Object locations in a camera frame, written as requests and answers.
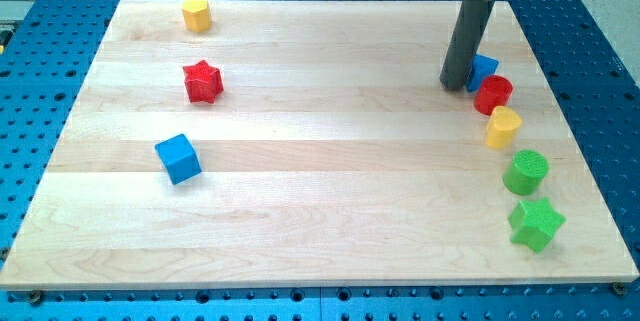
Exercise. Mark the red star block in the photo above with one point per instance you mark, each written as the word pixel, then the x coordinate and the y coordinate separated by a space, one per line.
pixel 203 82

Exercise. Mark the green star block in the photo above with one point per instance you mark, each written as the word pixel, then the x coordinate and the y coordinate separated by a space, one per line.
pixel 534 223

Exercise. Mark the wooden board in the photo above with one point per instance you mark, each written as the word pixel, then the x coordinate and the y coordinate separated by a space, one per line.
pixel 333 157

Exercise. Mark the blue cube block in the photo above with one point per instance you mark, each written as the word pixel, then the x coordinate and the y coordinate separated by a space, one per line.
pixel 179 158

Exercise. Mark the yellow hexagon block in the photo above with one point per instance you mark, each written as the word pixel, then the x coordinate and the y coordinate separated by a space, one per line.
pixel 196 15

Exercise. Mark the blue triangle block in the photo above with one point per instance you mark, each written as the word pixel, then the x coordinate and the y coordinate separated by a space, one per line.
pixel 482 67

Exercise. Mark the red cylinder block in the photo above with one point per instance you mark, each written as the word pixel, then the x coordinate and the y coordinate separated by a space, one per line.
pixel 494 91

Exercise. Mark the yellow heart block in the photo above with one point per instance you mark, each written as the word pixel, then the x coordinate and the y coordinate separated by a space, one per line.
pixel 502 127

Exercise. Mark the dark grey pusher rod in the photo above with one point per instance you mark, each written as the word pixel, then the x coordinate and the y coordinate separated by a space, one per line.
pixel 469 29

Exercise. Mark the green cylinder block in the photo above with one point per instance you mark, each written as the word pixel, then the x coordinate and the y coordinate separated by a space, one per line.
pixel 526 171

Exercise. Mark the blue perforated metal base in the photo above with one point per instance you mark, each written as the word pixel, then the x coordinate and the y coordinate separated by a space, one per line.
pixel 51 51

